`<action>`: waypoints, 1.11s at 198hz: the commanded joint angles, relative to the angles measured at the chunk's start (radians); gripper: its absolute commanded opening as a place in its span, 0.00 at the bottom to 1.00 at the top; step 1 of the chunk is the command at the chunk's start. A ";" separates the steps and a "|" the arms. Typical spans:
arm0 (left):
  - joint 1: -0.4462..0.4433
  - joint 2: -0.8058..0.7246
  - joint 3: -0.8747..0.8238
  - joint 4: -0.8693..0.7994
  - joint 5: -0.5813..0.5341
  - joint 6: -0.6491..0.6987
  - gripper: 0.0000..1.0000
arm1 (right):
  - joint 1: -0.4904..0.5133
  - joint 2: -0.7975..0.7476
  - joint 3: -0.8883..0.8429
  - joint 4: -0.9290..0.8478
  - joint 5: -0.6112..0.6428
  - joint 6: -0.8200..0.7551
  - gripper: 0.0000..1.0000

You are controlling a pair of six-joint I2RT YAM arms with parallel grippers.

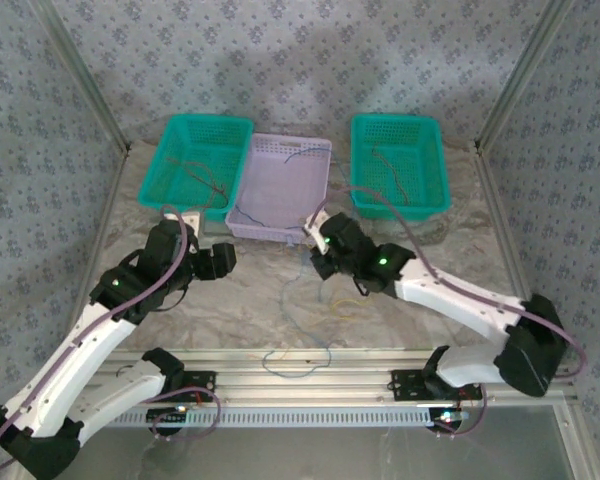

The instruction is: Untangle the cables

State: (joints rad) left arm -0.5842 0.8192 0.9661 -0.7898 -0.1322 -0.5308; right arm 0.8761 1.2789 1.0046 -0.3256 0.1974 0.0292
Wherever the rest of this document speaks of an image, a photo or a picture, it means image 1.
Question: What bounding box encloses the teal plastic basket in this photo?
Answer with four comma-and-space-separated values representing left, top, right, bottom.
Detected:
138, 113, 255, 223
349, 113, 453, 222

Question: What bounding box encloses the aluminium side rail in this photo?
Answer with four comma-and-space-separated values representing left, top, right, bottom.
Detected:
474, 147, 551, 364
67, 144, 131, 351

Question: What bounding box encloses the yellow cable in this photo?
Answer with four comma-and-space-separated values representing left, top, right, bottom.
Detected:
371, 146, 412, 207
329, 298, 376, 321

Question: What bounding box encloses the aluminium frame post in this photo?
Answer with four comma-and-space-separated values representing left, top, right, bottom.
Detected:
29, 0, 132, 154
474, 0, 576, 151

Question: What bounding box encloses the black controller board with LED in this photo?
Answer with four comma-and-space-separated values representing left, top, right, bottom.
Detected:
146, 405, 190, 436
427, 407, 470, 435

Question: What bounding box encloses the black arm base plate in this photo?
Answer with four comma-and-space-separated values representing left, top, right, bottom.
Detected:
144, 369, 217, 402
390, 368, 483, 402

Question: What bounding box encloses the slotted grey cable duct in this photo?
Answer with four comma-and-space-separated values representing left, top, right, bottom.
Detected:
99, 405, 464, 430

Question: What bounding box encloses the purple robot arm cable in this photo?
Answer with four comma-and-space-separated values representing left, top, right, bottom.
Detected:
319, 185, 589, 439
0, 203, 222, 471

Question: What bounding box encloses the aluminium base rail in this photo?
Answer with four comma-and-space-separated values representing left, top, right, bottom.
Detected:
97, 347, 579, 416

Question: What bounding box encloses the red cable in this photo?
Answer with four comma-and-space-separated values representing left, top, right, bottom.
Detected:
177, 159, 232, 211
164, 157, 227, 194

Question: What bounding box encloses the lavender plastic basket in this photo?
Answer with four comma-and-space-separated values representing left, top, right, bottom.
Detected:
224, 132, 334, 244

